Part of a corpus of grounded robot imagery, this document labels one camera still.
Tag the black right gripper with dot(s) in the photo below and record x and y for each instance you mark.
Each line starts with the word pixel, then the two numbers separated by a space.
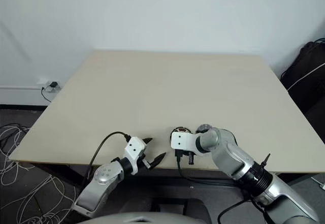
pixel 184 153

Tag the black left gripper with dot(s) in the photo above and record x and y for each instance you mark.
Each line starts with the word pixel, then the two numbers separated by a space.
pixel 145 161

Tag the round black motor housing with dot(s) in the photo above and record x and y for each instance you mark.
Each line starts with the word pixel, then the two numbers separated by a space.
pixel 179 129

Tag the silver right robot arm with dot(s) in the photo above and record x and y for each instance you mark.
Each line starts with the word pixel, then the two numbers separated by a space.
pixel 228 153

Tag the silver robot torso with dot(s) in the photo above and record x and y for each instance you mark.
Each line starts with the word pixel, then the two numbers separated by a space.
pixel 157 215

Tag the beige wooden table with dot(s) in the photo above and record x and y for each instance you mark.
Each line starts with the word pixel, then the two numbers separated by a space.
pixel 177 87

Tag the black plug adapter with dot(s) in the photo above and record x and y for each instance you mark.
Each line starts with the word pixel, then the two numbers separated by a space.
pixel 53 84

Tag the large black bag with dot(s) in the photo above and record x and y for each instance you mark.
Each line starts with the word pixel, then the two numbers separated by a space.
pixel 307 87

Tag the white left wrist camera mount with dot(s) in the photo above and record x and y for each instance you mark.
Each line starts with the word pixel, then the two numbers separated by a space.
pixel 133 149

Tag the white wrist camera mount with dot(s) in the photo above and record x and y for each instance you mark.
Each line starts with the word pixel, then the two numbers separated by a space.
pixel 133 149
pixel 182 140

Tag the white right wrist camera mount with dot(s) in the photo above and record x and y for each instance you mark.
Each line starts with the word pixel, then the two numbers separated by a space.
pixel 182 140

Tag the white wall power strip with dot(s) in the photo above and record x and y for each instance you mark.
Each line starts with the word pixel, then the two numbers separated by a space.
pixel 44 84

